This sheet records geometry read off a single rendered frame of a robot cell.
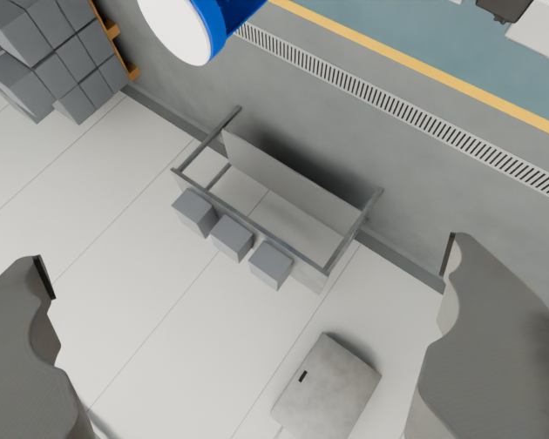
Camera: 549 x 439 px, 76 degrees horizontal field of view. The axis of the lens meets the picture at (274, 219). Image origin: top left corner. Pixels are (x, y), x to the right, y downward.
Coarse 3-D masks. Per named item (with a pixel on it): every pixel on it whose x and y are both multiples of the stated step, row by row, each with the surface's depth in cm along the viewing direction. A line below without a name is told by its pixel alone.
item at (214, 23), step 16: (192, 0) 93; (208, 0) 95; (224, 0) 126; (240, 0) 127; (256, 0) 127; (208, 16) 97; (224, 16) 124; (240, 16) 124; (208, 32) 99; (224, 32) 104
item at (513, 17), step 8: (480, 0) 55; (488, 0) 54; (496, 0) 53; (504, 0) 53; (512, 0) 52; (520, 0) 51; (528, 0) 51; (488, 8) 55; (496, 8) 54; (504, 8) 53; (512, 8) 53; (520, 8) 52; (496, 16) 55; (504, 16) 54; (512, 16) 54; (520, 16) 53
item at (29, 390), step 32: (32, 256) 10; (0, 288) 9; (32, 288) 10; (0, 320) 8; (32, 320) 8; (0, 352) 7; (32, 352) 7; (0, 384) 7; (32, 384) 7; (64, 384) 7; (0, 416) 6; (32, 416) 6; (64, 416) 6
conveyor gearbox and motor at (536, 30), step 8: (536, 0) 62; (528, 8) 64; (536, 8) 63; (544, 8) 62; (528, 16) 65; (536, 16) 64; (544, 16) 63; (512, 24) 67; (520, 24) 66; (528, 24) 66; (536, 24) 65; (544, 24) 64; (512, 32) 68; (520, 32) 67; (528, 32) 67; (536, 32) 66; (544, 32) 65; (520, 40) 68; (528, 40) 68; (536, 40) 67; (544, 40) 66; (536, 48) 68; (544, 48) 67
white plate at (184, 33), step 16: (144, 0) 104; (160, 0) 99; (176, 0) 94; (144, 16) 110; (160, 16) 105; (176, 16) 100; (192, 16) 96; (160, 32) 112; (176, 32) 106; (192, 32) 101; (176, 48) 113; (192, 48) 108; (208, 48) 103
